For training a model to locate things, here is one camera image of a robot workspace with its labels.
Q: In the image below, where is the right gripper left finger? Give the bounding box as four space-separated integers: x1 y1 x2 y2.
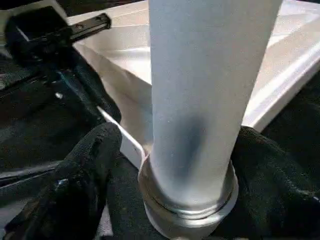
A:
4 121 124 240

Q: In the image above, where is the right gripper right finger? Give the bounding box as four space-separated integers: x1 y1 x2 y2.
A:
230 125 320 240

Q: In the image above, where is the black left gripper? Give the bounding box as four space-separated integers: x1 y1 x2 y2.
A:
4 4 123 124

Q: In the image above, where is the white plastic table top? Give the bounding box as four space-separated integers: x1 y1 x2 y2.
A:
66 0 320 240

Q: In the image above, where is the white plastic table leg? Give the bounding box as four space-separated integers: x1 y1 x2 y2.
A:
146 0 285 219

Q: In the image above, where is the black shiny mat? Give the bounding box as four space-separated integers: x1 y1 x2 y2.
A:
0 0 320 240

